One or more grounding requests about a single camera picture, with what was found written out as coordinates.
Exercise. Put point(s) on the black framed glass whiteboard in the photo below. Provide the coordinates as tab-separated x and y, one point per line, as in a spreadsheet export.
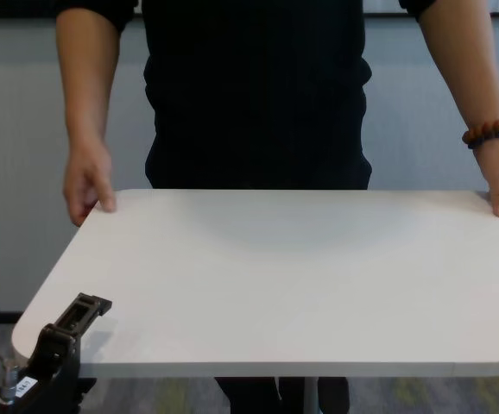
12	8

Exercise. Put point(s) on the person's left forearm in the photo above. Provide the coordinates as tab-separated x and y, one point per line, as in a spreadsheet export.
465	73

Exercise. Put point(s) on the white rolling pedestal table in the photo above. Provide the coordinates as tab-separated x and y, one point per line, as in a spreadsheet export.
275	280

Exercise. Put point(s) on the person's right hand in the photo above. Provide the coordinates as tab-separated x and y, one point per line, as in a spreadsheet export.
87	181

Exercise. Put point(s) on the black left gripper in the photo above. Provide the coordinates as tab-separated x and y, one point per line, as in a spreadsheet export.
55	384

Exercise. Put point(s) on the person's right forearm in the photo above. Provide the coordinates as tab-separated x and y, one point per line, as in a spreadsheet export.
87	82

